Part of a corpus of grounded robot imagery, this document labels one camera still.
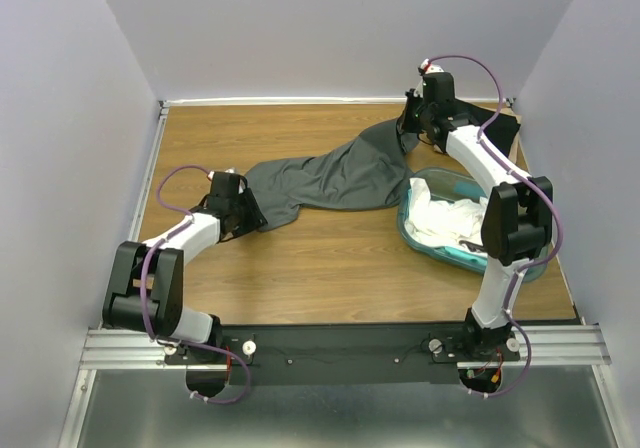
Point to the aluminium rail frame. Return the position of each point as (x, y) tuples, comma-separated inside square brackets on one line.
[(367, 385)]

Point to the white t-shirt in basket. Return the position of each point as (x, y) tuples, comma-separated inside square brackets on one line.
[(441, 224)]

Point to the folded black t-shirt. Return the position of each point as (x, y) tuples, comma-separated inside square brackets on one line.
[(500, 132)]

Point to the teal plastic basket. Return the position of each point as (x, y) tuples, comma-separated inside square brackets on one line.
[(435, 177)]

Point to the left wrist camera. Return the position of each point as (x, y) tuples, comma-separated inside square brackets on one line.
[(214, 172)]

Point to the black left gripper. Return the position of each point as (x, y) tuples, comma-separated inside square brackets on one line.
[(256, 217)]

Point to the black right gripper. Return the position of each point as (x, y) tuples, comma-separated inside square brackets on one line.
[(403, 122)]

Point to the grey t-shirt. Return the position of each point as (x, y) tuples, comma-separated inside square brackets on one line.
[(369, 172)]

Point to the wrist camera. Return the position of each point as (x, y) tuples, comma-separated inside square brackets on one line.
[(214, 172), (429, 67)]

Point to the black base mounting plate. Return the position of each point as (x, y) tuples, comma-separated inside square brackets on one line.
[(340, 354)]

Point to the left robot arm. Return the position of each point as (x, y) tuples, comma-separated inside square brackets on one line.
[(145, 292)]

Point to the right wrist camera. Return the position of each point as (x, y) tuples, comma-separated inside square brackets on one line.
[(429, 67)]

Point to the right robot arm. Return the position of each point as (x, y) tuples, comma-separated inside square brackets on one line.
[(517, 224)]

